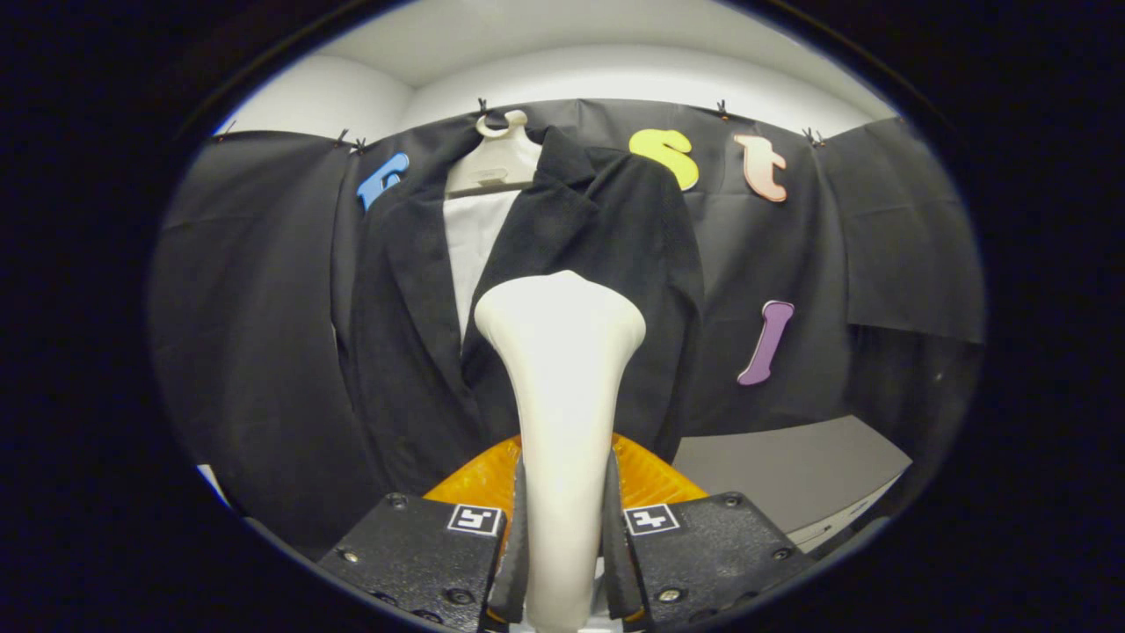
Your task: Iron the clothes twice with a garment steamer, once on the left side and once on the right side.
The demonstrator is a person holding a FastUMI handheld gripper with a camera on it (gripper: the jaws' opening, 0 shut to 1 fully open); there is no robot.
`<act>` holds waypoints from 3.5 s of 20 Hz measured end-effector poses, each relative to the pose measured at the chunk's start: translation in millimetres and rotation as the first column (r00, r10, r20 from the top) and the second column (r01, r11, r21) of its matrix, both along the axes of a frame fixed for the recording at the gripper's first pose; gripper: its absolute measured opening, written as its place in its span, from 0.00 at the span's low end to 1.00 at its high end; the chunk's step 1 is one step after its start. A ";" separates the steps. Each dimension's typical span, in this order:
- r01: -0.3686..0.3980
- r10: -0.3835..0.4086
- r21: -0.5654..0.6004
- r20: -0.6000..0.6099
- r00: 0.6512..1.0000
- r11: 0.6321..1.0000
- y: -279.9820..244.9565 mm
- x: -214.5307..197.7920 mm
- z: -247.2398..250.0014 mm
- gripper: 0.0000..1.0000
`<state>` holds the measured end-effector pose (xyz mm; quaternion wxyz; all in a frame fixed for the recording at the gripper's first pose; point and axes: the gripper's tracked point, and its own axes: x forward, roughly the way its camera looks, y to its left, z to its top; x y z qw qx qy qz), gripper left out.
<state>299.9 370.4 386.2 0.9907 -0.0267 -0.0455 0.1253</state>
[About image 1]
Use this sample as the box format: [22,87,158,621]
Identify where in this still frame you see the white garment steamer head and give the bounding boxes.
[475,270,648,632]

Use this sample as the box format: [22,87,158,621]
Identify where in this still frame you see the cream plastic hanger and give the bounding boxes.
[444,110,543,200]

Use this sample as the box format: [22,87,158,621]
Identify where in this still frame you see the white shirt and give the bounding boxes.
[442,189,521,344]

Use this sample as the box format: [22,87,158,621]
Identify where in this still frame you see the black suit jacket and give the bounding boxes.
[332,126,706,498]

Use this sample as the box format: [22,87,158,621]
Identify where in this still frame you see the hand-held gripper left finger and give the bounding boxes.
[318,435,528,632]

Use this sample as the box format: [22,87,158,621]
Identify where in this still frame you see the beige cabinet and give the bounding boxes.
[672,415,913,553]

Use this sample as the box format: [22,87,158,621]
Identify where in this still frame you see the black backdrop cloth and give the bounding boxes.
[148,98,985,564]

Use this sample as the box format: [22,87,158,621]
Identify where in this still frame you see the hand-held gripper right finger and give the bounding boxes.
[602,433,817,632]

